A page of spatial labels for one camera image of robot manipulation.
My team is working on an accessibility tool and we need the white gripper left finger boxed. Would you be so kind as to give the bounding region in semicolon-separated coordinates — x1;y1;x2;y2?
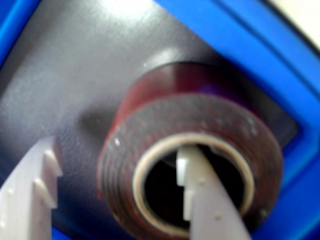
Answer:
0;135;64;240

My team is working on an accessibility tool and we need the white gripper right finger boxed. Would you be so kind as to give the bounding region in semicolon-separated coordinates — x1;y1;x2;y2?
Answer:
175;145;252;240

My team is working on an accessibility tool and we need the red tape roll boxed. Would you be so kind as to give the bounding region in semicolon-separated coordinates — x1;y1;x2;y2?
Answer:
97;60;285;239

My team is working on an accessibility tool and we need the blue plastic box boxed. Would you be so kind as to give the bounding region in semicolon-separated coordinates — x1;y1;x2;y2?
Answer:
0;0;320;240

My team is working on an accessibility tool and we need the black foam insert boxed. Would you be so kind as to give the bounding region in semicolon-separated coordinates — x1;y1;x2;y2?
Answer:
0;0;300;240

